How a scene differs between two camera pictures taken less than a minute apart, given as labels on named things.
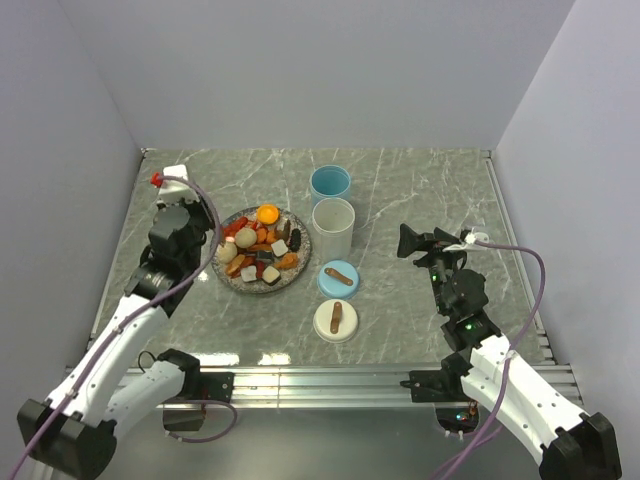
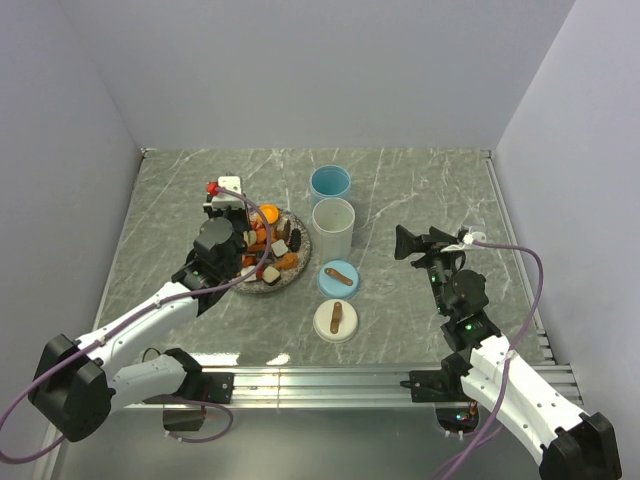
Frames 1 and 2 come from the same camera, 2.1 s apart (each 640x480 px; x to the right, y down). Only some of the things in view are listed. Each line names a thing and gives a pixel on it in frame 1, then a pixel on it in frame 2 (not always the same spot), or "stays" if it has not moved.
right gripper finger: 411,243 stays
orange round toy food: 268,214 stays
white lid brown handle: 336,320 stays
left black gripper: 199,206 → 240,213
